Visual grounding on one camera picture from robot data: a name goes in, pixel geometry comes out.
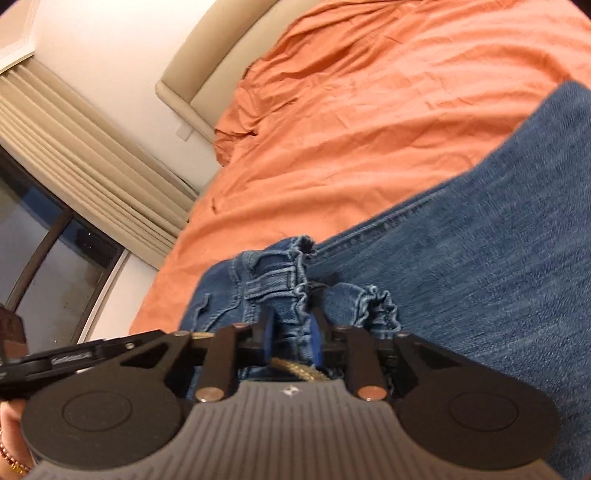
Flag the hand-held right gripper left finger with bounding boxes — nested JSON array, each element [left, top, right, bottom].
[[111, 314, 279, 401]]

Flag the dark brown object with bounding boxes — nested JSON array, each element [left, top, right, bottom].
[[0, 305, 26, 354]]

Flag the person's left hand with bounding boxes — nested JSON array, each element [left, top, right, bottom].
[[0, 401, 34, 469]]

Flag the orange duvet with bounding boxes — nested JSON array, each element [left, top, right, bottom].
[[129, 0, 591, 333]]

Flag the blue denim pants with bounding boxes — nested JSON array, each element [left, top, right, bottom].
[[178, 82, 591, 480]]

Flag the beige upholstered headboard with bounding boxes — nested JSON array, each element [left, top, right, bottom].
[[156, 0, 282, 132]]

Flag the beige pleated curtain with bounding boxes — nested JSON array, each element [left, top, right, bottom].
[[0, 60, 197, 271]]

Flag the dark framed window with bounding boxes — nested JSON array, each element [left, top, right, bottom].
[[0, 148, 125, 333]]

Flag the beaded bracelet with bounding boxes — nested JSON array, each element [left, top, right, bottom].
[[0, 427, 32, 478]]

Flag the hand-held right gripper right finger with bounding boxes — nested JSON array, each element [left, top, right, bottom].
[[307, 307, 467, 401]]

